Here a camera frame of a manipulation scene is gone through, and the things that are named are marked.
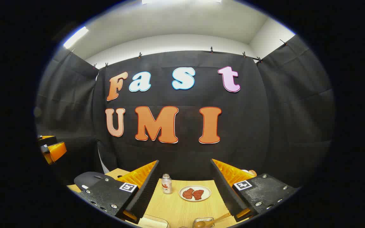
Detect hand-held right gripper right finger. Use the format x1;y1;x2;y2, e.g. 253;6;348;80
210;158;299;223

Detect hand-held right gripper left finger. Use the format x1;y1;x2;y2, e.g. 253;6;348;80
80;160;160;224

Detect wire chopstick holder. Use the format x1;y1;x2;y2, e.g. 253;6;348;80
193;217;215;228

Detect wooden spoon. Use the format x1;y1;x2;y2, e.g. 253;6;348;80
194;213;232;228

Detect black rice cooker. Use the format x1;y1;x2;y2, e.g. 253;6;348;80
74;172;108;191

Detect round white plate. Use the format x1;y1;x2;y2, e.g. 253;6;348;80
179;185;211;202

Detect small clear drink bottle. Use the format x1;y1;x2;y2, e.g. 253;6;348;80
162;174;173;194

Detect black backdrop cloth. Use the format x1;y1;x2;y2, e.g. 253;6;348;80
35;35;336;190

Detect row of black cloth clips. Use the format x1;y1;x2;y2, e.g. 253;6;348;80
70;38;289;68

